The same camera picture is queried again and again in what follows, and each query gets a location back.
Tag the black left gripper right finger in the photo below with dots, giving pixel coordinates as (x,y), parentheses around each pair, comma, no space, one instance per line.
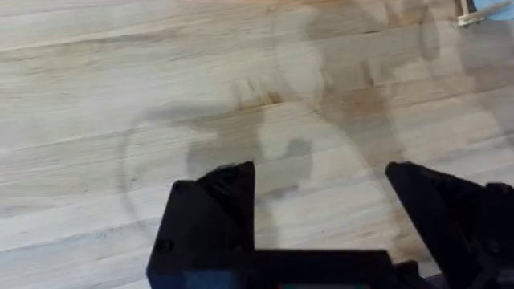
(454,216)

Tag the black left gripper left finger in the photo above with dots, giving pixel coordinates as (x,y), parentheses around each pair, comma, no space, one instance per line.
(213,225)

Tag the pale wooden stand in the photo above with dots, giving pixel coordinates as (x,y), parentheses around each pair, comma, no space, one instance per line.
(473,13)

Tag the light blue plate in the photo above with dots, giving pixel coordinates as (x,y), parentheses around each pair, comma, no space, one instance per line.
(499,9)

